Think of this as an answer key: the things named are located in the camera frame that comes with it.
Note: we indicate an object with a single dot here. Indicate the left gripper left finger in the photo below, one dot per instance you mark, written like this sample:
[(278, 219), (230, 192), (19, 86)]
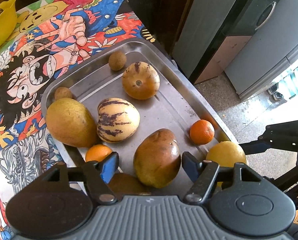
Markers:
[(97, 175)]

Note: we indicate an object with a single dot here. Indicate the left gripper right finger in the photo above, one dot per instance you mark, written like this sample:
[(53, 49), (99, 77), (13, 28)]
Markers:
[(203, 174)]

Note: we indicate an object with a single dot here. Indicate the large yellow round fruit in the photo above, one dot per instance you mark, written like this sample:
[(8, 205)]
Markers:
[(226, 154)]

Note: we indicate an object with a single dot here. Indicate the brown-green mango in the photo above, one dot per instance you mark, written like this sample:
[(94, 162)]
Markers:
[(157, 159)]

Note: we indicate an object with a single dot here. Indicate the orange mandarin left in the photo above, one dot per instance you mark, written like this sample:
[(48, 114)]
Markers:
[(97, 153)]

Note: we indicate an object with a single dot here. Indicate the orange mandarin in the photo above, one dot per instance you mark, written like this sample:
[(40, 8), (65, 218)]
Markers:
[(97, 153), (201, 132)]

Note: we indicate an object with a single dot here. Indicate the orange mandarin right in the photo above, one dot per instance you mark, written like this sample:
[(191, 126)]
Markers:
[(201, 132)]

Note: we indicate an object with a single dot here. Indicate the striped pepino melon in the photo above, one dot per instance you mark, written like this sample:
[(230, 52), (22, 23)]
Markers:
[(118, 120)]

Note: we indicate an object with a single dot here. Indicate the yellow-green mango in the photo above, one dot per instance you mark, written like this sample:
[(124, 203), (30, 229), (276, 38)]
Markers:
[(70, 122)]

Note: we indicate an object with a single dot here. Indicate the stainless steel tray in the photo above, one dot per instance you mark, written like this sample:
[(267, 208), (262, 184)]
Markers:
[(176, 106)]

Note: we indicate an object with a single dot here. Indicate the pale pepino melon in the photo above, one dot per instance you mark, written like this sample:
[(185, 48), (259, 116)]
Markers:
[(140, 81)]

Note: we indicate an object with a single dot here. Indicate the small brown round fruit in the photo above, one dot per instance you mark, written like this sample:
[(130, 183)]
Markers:
[(117, 60)]

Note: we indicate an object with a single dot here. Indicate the grey refrigerator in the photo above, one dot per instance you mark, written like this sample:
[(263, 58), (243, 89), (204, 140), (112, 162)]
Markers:
[(251, 41)]

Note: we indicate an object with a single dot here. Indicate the colourful cartoon table mat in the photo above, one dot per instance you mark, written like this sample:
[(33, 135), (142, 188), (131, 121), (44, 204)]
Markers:
[(50, 39)]

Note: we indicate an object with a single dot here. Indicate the yellow plastic bowl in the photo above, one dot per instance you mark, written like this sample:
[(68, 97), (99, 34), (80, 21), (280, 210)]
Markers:
[(8, 19)]

